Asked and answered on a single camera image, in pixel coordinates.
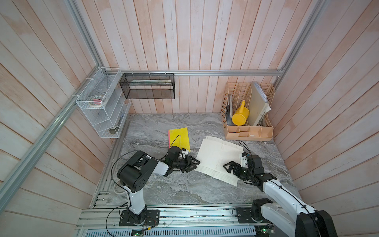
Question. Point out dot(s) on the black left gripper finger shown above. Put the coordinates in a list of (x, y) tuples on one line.
[(191, 159), (191, 166)]

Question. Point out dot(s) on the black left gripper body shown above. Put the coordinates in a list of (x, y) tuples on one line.
[(179, 163)]

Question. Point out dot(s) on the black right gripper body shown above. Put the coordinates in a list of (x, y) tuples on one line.
[(246, 174)]

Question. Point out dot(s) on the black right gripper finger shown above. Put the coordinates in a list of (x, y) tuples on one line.
[(230, 168), (235, 165)]

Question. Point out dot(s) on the yellow cover notebook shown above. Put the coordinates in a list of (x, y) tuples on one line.
[(179, 138)]

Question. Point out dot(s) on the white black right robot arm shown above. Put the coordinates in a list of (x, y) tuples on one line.
[(281, 208)]

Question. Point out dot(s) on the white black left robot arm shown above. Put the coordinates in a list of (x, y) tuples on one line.
[(135, 173)]

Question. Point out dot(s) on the open white lined notebook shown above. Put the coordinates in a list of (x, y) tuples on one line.
[(213, 154)]

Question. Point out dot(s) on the yellow plastic watering can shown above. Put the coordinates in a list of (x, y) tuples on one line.
[(241, 115)]

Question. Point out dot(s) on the grey book in organizer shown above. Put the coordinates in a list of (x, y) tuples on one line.
[(229, 110)]

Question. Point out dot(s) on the beige plastic desk organizer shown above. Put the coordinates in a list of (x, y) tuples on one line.
[(240, 92)]

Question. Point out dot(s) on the beige folder in organizer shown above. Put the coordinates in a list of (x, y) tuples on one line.
[(258, 105)]

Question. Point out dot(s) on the tape roll on shelf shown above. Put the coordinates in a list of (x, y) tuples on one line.
[(98, 101)]

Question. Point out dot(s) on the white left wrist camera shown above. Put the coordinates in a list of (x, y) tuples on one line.
[(184, 153)]

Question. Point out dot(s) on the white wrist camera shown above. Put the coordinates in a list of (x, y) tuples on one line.
[(244, 159), (184, 153)]

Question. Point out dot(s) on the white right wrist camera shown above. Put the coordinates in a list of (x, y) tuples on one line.
[(244, 159)]

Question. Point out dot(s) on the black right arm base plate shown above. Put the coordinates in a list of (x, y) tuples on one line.
[(248, 215)]

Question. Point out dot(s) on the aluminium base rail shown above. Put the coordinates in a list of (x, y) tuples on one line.
[(175, 220)]

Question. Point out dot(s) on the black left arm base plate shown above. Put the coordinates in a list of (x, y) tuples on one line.
[(146, 217)]

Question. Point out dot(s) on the black mesh wall basket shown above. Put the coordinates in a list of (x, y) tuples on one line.
[(148, 85)]

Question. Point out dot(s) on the white wire mesh shelf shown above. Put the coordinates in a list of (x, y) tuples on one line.
[(107, 121)]

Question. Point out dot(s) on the horizontal aluminium wall rail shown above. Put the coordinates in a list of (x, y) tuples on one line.
[(208, 73)]

